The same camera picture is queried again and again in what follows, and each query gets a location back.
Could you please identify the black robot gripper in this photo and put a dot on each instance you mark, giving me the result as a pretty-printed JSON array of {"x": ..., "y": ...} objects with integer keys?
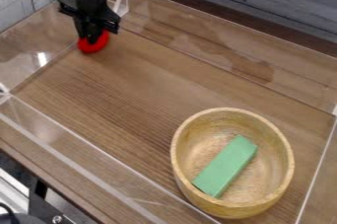
[{"x": 92, "y": 17}]

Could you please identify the red plush strawberry toy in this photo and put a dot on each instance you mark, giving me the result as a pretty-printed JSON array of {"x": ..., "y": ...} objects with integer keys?
[{"x": 88, "y": 47}]

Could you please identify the round wooden bowl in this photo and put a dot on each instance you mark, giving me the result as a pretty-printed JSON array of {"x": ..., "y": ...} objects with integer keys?
[{"x": 258, "y": 187}]

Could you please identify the green rectangular block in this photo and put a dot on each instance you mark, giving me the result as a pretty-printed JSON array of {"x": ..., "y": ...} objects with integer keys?
[{"x": 225, "y": 167}]

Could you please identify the black metal stand base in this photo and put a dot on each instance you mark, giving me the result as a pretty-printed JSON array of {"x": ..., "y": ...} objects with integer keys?
[{"x": 62, "y": 213}]

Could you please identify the clear acrylic corner bracket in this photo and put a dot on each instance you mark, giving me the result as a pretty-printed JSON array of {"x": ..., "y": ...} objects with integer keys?
[{"x": 120, "y": 2}]

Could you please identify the clear acrylic enclosure wall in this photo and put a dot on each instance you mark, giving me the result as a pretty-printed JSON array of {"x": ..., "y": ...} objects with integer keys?
[{"x": 88, "y": 119}]

